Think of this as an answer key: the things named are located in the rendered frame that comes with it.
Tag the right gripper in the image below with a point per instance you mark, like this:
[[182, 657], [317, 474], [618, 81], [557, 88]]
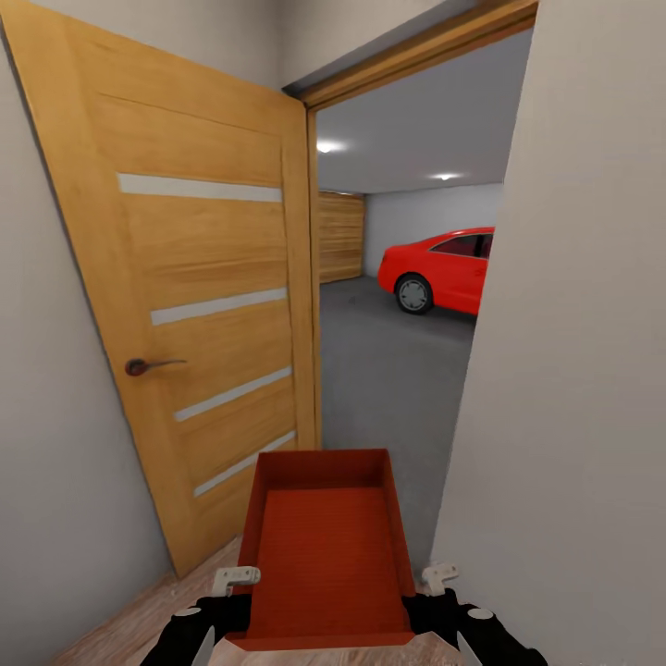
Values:
[[426, 612]]

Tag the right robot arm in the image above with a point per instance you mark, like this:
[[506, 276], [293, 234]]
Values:
[[477, 633]]

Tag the car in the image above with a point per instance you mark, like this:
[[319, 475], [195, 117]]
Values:
[[448, 270]]

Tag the storage box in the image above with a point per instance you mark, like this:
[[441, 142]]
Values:
[[324, 528]]

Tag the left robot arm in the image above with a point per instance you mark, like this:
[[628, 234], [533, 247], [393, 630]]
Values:
[[189, 639]]

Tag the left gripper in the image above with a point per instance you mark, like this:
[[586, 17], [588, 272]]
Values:
[[236, 611]]

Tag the garage door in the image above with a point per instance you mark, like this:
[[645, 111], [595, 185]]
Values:
[[341, 235]]

